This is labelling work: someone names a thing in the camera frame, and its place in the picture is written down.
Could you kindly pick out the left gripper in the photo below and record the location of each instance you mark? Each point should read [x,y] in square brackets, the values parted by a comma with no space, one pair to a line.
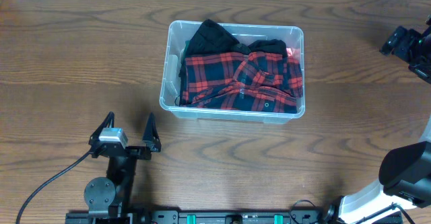
[149,136]

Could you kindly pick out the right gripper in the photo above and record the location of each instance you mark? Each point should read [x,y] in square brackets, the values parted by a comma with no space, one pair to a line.
[411,39]

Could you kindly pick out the pink garment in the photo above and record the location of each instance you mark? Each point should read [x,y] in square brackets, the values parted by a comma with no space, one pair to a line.
[294,53]

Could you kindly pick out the large black garment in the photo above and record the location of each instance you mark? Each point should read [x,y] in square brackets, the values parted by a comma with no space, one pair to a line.
[215,39]

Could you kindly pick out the red navy plaid garment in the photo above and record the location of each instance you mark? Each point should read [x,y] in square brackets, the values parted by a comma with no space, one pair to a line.
[258,82]

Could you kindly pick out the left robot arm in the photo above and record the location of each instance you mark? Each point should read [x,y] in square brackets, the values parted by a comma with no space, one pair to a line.
[108,197]

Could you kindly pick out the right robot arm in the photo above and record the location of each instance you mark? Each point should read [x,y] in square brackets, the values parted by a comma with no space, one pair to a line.
[404,176]

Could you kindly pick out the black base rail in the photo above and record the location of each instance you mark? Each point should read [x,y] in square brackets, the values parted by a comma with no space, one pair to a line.
[179,217]

